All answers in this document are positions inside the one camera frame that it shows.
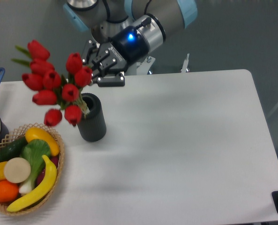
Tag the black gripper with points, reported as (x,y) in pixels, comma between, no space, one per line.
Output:
(110,60)

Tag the red tulip bouquet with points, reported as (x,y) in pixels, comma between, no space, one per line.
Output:
(62,93)

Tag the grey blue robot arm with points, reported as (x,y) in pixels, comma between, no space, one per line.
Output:
(105,18)

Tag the dark grey ribbed vase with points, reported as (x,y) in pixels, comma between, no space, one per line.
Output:
(92,126)

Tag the yellow squash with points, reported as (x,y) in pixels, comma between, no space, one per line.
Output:
(39,133)

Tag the dark red vegetable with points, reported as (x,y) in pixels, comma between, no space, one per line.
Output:
(40,177)

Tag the woven wicker basket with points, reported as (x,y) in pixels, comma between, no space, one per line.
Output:
(18,133)

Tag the green bok choy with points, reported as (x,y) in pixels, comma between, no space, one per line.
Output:
(33,153)

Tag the yellow banana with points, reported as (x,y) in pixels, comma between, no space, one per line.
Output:
(40,191)

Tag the green cucumber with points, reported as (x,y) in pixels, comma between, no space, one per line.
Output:
(13,149)

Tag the beige round slice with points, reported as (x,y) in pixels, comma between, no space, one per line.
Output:
(17,170)

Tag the orange fruit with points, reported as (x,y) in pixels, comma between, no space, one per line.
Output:
(8,191)

